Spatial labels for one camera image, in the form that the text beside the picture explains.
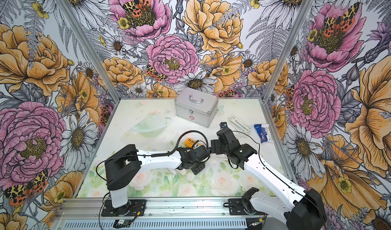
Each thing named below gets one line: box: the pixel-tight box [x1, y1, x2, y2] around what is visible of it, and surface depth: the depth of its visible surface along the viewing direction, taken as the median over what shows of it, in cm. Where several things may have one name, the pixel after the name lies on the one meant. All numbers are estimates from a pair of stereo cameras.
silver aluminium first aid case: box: [174, 87, 219, 128], surface depth 102 cm
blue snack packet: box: [253, 124, 268, 144], surface depth 101 cm
